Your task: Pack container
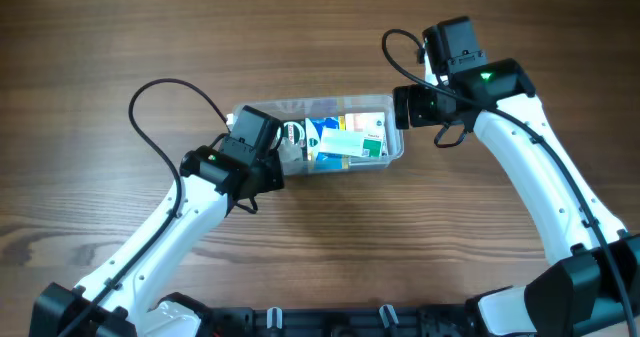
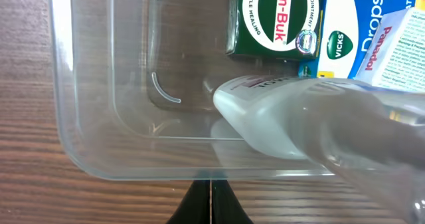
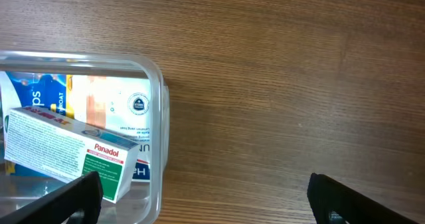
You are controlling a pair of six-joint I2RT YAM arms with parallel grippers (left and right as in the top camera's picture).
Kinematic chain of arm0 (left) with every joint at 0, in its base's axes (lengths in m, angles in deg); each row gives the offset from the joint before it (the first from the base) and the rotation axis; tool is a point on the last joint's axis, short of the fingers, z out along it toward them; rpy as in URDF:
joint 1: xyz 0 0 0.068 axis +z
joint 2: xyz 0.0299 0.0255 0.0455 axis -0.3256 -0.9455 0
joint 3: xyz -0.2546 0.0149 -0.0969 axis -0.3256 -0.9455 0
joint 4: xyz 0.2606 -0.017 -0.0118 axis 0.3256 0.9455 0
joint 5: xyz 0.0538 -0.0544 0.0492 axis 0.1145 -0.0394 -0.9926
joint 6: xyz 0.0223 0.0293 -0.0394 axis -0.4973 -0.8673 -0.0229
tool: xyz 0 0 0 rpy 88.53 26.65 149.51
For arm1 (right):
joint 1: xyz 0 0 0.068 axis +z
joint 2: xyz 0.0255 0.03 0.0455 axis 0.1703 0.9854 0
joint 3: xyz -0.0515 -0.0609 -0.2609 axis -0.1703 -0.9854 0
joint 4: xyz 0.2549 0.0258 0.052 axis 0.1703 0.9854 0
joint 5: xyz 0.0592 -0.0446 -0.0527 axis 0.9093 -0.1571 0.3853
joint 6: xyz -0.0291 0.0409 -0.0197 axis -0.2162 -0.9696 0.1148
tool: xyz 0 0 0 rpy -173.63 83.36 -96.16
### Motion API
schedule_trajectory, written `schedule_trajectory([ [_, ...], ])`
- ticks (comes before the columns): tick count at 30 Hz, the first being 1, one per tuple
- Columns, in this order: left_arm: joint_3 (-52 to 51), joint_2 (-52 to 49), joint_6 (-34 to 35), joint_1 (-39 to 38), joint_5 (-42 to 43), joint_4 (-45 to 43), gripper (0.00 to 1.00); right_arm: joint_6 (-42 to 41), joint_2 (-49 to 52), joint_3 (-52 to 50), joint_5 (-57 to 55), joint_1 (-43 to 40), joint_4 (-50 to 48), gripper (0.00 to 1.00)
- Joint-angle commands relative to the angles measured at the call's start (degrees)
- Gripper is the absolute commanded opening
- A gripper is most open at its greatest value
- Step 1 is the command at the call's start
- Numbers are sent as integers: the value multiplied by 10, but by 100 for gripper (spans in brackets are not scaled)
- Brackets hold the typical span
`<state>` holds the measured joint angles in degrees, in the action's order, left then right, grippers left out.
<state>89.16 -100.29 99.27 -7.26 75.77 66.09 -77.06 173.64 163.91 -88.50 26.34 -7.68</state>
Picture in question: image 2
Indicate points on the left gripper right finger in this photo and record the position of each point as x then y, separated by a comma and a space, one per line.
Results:
226, 208

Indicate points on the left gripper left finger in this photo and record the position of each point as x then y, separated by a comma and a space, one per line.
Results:
195, 205

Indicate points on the small white plastic bottle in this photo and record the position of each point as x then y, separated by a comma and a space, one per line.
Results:
371, 137

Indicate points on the dark green tape packet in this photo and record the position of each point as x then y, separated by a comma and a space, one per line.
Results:
287, 29

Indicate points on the white green medicine box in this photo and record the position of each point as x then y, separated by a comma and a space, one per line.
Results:
395, 58

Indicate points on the blue yellow VapoDrops box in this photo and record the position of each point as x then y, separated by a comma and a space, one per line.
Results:
346, 34

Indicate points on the clear plastic container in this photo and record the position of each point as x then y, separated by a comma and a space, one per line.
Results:
134, 82

